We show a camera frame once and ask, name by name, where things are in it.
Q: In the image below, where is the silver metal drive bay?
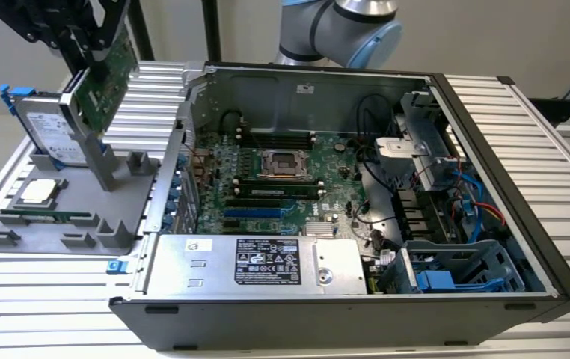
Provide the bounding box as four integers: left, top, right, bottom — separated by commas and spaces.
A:
374, 91, 464, 191

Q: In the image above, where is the CPU socket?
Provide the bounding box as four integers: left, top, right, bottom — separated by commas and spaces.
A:
259, 148, 308, 179

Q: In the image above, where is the small silver heat sink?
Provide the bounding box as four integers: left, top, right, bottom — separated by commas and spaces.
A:
305, 220, 339, 237

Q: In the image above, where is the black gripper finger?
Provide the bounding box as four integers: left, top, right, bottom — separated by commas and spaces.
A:
80, 17, 124, 63
21, 26, 91, 76

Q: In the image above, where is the hard disk in blue carrier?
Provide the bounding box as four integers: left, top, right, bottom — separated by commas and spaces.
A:
0, 85, 104, 169

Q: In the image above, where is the red wire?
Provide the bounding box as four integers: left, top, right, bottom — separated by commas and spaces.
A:
480, 201, 508, 226

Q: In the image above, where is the grey metal disk cage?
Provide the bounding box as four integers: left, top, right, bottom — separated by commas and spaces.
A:
378, 239, 524, 295

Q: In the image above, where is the green motherboard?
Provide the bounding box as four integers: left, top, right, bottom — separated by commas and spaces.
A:
184, 130, 370, 236

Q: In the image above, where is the thin black wire loop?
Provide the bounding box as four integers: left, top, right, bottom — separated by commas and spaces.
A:
355, 93, 396, 151

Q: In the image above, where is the short thick black wire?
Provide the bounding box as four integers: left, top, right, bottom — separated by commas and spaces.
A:
220, 108, 244, 132

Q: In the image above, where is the loose green RAM stick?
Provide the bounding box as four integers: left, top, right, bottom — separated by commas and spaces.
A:
0, 211, 95, 224

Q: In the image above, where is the blue plastic drive carrier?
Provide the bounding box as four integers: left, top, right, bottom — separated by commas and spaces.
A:
416, 271, 515, 293

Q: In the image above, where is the grey plastic parts rack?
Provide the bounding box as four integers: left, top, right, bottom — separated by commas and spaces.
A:
0, 119, 161, 257

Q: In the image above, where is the blue wire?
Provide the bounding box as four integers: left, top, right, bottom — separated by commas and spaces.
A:
448, 168, 488, 240

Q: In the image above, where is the green graphics card black shroud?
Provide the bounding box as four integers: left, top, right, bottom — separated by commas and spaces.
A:
61, 22, 140, 135

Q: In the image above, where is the silver power supply unit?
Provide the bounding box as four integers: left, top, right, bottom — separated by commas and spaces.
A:
144, 234, 370, 296

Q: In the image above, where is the silver CPU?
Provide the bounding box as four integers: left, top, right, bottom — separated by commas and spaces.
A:
17, 179, 61, 206

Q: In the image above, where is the open black PC case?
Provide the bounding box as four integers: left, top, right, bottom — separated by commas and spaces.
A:
108, 61, 570, 352

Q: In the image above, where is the blue expansion slot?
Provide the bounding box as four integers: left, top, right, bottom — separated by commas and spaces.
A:
223, 207, 285, 221

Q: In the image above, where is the black stand pole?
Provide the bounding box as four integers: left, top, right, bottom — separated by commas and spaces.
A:
201, 0, 224, 63
127, 0, 156, 61

